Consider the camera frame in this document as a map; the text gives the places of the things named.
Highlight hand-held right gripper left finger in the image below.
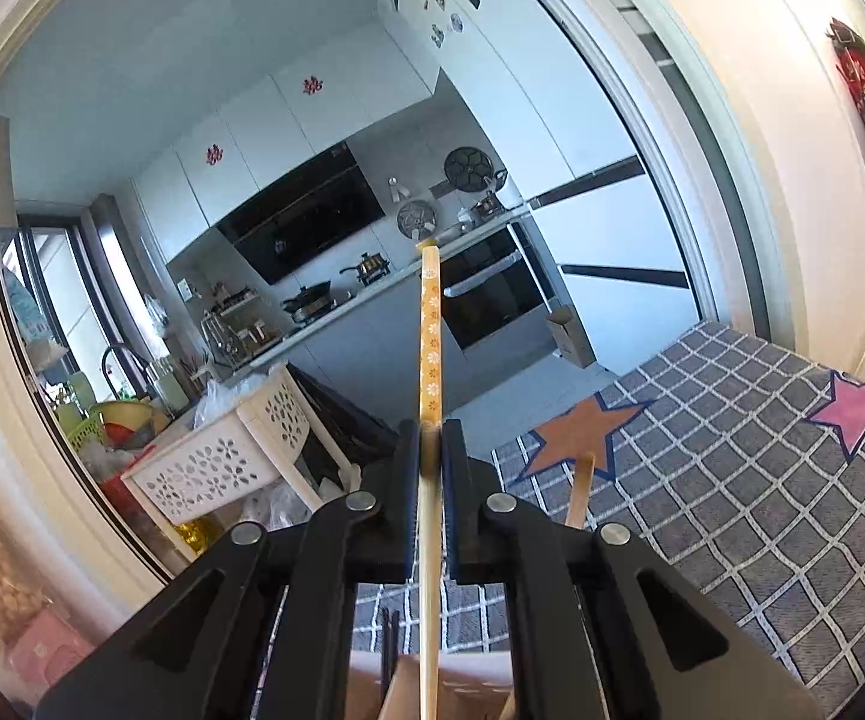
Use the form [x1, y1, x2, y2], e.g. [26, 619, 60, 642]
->
[31, 420, 423, 720]

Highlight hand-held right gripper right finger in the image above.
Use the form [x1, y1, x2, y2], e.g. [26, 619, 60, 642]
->
[441, 420, 827, 720]

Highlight dark metal spoon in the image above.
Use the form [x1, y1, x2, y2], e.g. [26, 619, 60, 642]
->
[378, 606, 403, 695]

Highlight flower patterned wooden chopstick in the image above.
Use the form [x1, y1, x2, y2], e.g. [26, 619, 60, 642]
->
[415, 238, 444, 720]

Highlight white plastic utensil holder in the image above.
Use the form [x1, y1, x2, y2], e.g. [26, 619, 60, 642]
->
[346, 649, 523, 720]

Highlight dark cloth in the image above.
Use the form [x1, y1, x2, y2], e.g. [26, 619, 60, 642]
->
[286, 364, 403, 481]

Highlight cream perforated storage trolley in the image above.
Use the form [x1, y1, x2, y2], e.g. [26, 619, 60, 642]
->
[121, 364, 362, 563]

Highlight small cardboard box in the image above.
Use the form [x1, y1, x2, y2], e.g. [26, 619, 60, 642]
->
[546, 304, 598, 368]

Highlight black built-in oven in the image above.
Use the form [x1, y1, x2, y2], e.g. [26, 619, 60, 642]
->
[436, 229, 553, 352]

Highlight black wok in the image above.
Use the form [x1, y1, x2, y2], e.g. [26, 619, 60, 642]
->
[282, 281, 336, 316]

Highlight steel pot with lid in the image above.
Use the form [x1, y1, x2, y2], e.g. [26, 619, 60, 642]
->
[340, 251, 390, 286]

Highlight countertop spice rack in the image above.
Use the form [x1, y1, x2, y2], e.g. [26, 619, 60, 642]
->
[203, 300, 283, 365]

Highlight grey checked star tablecloth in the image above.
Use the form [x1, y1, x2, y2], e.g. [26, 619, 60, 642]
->
[349, 319, 865, 720]

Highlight grey round hanging pan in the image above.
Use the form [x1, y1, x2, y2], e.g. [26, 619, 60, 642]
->
[396, 199, 437, 239]

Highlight basin of colourful dishes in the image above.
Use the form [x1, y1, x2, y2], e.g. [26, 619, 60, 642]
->
[57, 375, 170, 466]

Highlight black range hood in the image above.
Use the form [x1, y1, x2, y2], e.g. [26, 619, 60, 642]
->
[214, 141, 384, 286]

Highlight curved kitchen faucet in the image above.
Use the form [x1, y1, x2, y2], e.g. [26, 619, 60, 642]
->
[100, 345, 152, 406]

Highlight black round hanging pan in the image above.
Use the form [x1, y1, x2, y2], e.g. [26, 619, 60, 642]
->
[443, 146, 508, 192]

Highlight pink box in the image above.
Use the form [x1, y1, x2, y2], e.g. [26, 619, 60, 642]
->
[4, 607, 95, 683]

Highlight white upper kitchen cabinets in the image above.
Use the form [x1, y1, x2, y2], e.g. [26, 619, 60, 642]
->
[132, 15, 441, 263]

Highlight white refrigerator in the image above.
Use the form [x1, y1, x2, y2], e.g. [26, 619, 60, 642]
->
[394, 0, 711, 331]

